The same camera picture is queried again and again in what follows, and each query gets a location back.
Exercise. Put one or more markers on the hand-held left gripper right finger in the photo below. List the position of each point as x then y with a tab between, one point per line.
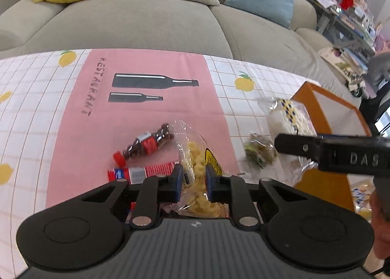
210	183

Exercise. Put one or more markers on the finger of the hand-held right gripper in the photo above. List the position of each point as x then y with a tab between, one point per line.
295	144

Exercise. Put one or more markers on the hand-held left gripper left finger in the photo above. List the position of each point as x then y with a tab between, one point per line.
179	183

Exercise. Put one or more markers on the yellow puffed snack bag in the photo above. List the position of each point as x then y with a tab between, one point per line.
195	157

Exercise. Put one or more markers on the clear bag white blue snack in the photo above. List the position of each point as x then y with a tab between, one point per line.
289	114

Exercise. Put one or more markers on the green snack packet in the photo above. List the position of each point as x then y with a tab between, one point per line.
259	149

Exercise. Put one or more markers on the orange cardboard box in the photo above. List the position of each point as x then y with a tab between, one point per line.
329	193

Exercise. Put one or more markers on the chocolate candy bottle red cap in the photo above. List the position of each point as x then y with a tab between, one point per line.
146	143

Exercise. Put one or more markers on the person's right hand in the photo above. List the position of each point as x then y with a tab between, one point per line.
381	224

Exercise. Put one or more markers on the red blue snack tube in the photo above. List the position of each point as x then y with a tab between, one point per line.
143	172

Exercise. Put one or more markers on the yellow blue snack bag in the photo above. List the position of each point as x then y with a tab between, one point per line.
361	196

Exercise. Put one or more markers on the dark chair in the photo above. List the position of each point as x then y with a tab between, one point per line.
382	99

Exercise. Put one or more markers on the black white bag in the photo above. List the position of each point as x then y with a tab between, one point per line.
356	88

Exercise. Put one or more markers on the open magazine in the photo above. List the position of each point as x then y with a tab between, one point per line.
341	60

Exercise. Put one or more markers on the grey shelf unit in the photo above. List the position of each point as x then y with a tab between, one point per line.
344	29

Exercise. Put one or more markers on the pink checked lemon tablecloth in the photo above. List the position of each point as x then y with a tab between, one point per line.
36	114

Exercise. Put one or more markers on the beige sofa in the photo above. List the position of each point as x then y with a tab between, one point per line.
137	23

